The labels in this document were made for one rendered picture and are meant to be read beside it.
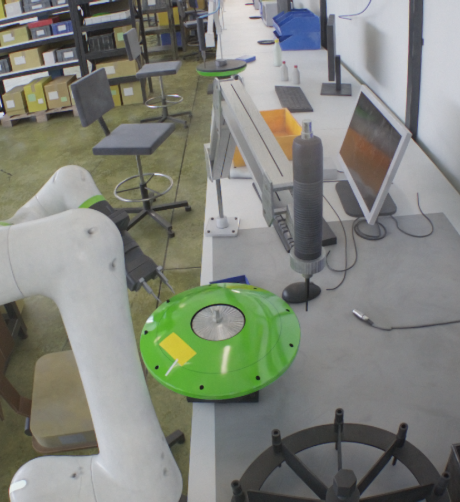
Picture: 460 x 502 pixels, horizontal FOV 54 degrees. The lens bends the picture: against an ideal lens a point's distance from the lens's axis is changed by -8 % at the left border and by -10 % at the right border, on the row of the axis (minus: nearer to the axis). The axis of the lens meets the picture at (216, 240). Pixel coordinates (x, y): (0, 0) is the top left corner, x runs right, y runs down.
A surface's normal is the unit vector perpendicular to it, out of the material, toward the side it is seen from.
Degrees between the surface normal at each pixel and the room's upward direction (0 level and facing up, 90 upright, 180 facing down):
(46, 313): 0
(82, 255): 64
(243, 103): 10
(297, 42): 90
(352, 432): 4
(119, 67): 90
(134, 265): 32
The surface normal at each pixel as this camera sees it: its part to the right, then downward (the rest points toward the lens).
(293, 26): -0.01, 0.55
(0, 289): 0.32, 0.53
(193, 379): -0.22, -0.54
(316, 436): -0.15, -0.81
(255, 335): 0.07, -0.78
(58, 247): -0.02, -0.10
